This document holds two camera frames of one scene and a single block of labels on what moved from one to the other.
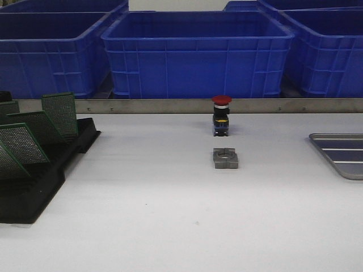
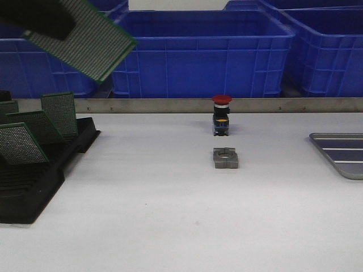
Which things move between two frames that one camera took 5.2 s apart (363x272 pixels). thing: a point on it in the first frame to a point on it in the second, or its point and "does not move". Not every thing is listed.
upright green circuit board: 60,107 does not move
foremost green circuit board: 10,168 to 97,46
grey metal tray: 345,150 does not move
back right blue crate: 249,5 does not move
